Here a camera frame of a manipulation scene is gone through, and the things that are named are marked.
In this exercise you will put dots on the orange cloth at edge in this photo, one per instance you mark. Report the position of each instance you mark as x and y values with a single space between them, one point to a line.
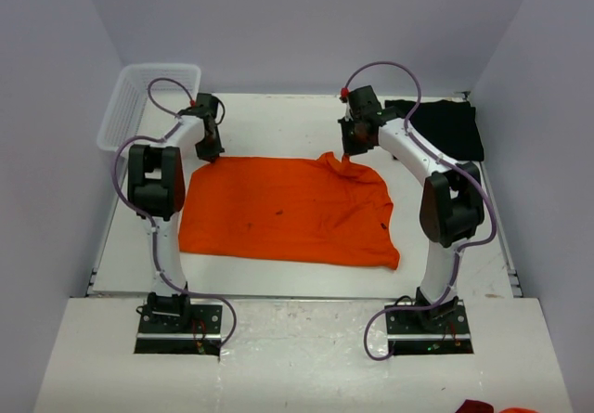
518 410

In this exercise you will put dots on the dark red cloth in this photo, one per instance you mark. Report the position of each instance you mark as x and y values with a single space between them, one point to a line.
475 406

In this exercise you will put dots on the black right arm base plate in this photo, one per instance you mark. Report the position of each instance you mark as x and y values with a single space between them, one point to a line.
414 333

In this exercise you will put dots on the orange t shirt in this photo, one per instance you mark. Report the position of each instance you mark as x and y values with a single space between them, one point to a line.
324 211

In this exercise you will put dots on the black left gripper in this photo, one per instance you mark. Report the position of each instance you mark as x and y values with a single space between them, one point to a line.
212 154

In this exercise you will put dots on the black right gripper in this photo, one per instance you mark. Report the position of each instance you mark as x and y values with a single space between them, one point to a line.
349 147

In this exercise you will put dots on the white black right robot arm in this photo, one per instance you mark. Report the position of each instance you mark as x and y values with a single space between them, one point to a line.
452 204

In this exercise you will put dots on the white plastic mesh basket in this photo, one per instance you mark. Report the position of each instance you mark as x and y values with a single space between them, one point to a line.
129 98

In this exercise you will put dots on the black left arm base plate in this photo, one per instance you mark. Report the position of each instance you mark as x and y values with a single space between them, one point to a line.
196 332

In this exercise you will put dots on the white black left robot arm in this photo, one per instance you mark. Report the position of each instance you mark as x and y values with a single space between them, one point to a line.
156 192

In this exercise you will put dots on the folded black t shirt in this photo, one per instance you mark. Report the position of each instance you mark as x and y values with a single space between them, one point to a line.
451 127

